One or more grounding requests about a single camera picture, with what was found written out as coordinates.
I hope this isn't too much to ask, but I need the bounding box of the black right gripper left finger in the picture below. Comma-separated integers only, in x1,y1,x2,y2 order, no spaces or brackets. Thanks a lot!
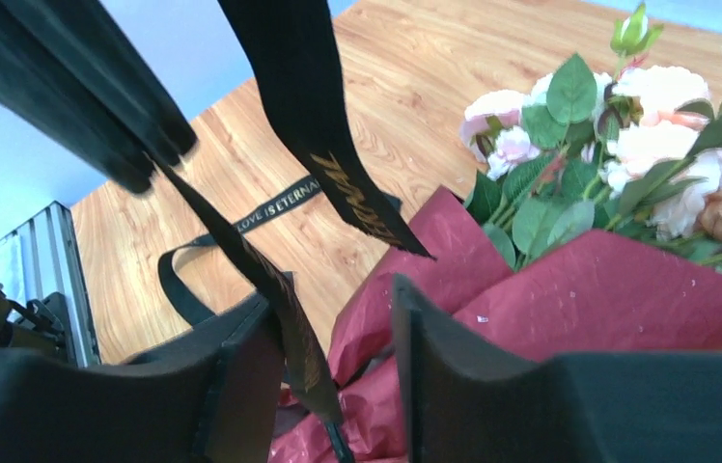
0,296,284,462

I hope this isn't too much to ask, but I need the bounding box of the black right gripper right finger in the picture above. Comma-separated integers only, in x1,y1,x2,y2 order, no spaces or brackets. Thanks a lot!
392,275,722,462

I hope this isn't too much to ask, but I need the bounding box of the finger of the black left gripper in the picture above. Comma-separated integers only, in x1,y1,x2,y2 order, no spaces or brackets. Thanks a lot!
0,1,197,194

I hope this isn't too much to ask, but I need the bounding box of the dark red wrapping paper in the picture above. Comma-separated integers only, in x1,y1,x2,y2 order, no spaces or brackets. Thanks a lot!
328,188,722,462

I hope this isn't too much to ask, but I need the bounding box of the black strap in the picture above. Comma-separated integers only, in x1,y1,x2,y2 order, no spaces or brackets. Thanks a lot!
143,0,435,463

